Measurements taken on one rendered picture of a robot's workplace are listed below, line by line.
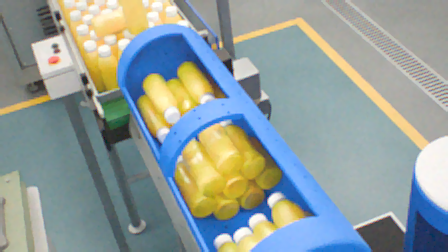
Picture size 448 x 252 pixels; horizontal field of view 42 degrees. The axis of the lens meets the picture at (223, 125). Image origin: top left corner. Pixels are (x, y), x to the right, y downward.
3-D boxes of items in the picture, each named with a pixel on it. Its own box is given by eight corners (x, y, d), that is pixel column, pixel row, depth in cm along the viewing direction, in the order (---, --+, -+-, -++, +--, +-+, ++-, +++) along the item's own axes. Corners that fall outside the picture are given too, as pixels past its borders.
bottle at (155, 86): (144, 95, 167) (162, 127, 155) (139, 77, 163) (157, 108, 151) (166, 88, 168) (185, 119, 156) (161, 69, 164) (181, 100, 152)
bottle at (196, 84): (184, 56, 164) (205, 86, 152) (201, 65, 168) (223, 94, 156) (171, 75, 166) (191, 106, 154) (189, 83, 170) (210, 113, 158)
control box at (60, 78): (51, 100, 181) (40, 73, 174) (41, 69, 196) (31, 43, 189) (82, 90, 183) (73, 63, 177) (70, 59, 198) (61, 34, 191)
